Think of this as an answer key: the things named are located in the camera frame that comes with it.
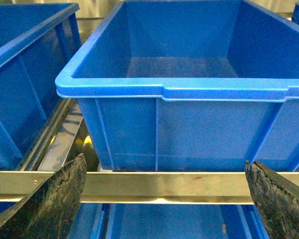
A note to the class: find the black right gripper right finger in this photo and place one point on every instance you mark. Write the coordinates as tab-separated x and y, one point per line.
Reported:
277	200

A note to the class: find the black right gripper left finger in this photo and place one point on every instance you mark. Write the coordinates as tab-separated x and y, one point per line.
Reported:
49	211

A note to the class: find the blue bin with buttons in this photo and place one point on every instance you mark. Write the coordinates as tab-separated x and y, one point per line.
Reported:
36	42

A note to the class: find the blue lower bin with sticker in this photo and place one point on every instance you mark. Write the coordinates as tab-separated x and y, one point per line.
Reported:
164	221

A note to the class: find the empty blue upper bin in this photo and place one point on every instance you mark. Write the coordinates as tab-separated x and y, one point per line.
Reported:
189	85

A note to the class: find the upper steel shelf rail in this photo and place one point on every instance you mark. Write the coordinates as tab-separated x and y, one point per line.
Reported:
223	188

